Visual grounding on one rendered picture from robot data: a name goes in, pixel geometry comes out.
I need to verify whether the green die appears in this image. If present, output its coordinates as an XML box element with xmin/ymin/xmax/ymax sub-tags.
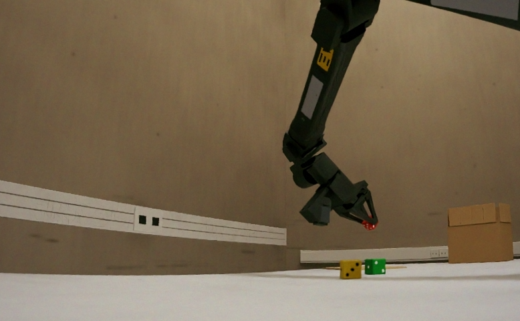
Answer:
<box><xmin>365</xmin><ymin>259</ymin><xmax>386</xmax><ymax>275</ymax></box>

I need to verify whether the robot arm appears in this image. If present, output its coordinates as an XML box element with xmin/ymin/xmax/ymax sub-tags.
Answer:
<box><xmin>282</xmin><ymin>0</ymin><xmax>520</xmax><ymax>227</ymax></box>

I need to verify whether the yellow die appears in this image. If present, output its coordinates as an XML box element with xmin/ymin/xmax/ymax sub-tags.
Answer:
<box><xmin>340</xmin><ymin>259</ymin><xmax>362</xmax><ymax>280</ymax></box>

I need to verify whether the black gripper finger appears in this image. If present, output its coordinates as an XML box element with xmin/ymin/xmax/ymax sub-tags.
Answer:
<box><xmin>349</xmin><ymin>189</ymin><xmax>378</xmax><ymax>225</ymax></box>
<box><xmin>338</xmin><ymin>205</ymin><xmax>368</xmax><ymax>224</ymax></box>

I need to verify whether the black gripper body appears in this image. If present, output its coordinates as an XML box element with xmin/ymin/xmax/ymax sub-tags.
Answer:
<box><xmin>331</xmin><ymin>169</ymin><xmax>368</xmax><ymax>214</ymax></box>

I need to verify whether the red die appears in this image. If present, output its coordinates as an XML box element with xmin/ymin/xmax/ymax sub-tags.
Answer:
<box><xmin>362</xmin><ymin>221</ymin><xmax>379</xmax><ymax>231</ymax></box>

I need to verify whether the brown cardboard box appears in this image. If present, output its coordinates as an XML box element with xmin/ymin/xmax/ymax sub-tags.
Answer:
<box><xmin>447</xmin><ymin>203</ymin><xmax>513</xmax><ymax>263</ymax></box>

